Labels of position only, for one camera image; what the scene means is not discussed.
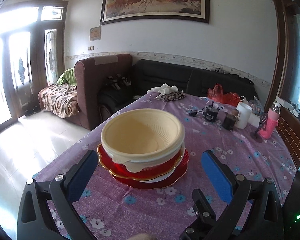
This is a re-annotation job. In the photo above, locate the small wall plaque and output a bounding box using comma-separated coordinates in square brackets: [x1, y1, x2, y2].
[89, 26, 101, 41]

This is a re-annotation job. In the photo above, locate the white plastic jar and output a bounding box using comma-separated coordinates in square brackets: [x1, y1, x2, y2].
[235, 102, 253, 129]

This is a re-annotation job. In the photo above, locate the purple floral tablecloth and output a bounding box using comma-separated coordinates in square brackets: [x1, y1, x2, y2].
[32, 91, 298, 240]

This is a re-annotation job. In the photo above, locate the framed horse painting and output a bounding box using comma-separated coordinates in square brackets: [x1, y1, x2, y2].
[100, 0, 210, 25]

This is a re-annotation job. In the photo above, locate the large beige plastic bowl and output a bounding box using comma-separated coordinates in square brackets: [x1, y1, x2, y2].
[113, 138, 184, 173]

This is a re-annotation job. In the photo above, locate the pink sleeved thermos bottle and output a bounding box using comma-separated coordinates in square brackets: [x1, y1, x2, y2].
[259, 101, 281, 139]

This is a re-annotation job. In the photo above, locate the patterned blanket seat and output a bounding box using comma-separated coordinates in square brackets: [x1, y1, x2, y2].
[38, 83, 80, 119]

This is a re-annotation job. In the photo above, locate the white foam bowl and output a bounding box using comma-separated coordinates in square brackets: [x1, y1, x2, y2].
[140, 168, 175, 183]
[141, 145, 185, 174]

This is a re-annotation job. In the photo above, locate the maroon armchair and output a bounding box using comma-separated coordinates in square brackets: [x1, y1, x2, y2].
[74, 54, 133, 130]

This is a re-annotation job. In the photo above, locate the red plastic bag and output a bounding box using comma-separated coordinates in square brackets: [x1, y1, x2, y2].
[207, 83, 240, 107]

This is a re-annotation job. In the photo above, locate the leopard print cloth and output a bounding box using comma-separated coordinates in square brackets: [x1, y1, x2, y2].
[161, 91, 186, 102]

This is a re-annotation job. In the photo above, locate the white tissue pack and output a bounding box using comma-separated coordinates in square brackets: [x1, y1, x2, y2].
[248, 113, 261, 128]

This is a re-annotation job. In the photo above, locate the black round jar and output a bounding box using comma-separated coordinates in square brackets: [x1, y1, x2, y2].
[203, 101, 219, 122]

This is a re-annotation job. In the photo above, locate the white cloth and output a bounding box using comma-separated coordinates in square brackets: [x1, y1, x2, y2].
[147, 83, 179, 100]

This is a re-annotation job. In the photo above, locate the red scalloped plate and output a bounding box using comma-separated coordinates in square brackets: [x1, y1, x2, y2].
[109, 150, 190, 190]
[97, 142, 190, 182]

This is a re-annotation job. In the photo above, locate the small beige plastic bowl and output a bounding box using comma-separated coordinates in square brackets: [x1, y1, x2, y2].
[101, 108, 185, 159]

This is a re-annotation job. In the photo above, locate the black phone stand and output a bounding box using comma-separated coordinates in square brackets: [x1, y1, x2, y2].
[250, 113, 268, 142]

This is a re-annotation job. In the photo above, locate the wooden glass door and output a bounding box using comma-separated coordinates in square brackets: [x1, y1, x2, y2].
[0, 0, 68, 132]

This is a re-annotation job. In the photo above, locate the dark jar with cork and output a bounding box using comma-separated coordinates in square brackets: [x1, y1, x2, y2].
[222, 109, 239, 131]

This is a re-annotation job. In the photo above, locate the black leather sofa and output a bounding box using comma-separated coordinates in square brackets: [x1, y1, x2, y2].
[97, 60, 258, 121]

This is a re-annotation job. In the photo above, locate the colourful plastic bag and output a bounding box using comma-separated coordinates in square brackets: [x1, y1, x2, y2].
[248, 96, 264, 116]

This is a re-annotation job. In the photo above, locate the black adapter plug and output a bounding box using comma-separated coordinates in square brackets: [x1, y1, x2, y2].
[188, 111, 197, 117]

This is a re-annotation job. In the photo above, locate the wooden sideboard cabinet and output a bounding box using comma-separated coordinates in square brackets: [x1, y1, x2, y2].
[277, 107, 300, 168]

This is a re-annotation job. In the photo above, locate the white box on sideboard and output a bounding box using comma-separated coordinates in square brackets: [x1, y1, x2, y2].
[275, 96, 294, 112]

